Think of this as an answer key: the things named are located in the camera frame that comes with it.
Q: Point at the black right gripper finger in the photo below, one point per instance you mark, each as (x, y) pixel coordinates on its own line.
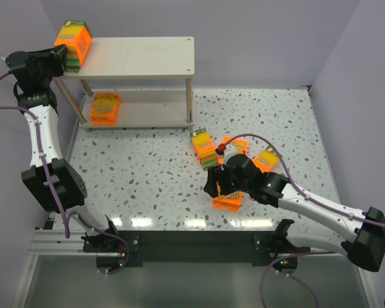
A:
(211, 188)
(216, 175)

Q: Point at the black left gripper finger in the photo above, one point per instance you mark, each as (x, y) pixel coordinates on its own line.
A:
(56, 54)
(57, 69)

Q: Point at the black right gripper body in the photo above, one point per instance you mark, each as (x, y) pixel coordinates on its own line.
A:
(216, 182)

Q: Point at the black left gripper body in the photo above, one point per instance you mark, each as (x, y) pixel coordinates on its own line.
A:
(58, 58)

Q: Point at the orange round sponge box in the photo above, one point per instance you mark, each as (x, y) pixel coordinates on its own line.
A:
(240, 144)
(231, 202)
(105, 109)

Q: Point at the multicolour sponge pack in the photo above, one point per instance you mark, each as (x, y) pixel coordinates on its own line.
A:
(204, 147)
(78, 39)
(267, 159)

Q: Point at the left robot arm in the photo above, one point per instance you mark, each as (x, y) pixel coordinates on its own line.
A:
(50, 178)

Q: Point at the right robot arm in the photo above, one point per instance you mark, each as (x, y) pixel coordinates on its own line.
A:
(359, 235)

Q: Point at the white two-tier shelf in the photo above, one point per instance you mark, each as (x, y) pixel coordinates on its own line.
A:
(152, 75)

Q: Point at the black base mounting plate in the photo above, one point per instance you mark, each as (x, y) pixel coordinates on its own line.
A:
(256, 248)

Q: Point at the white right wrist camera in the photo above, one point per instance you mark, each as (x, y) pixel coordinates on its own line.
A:
(225, 152)

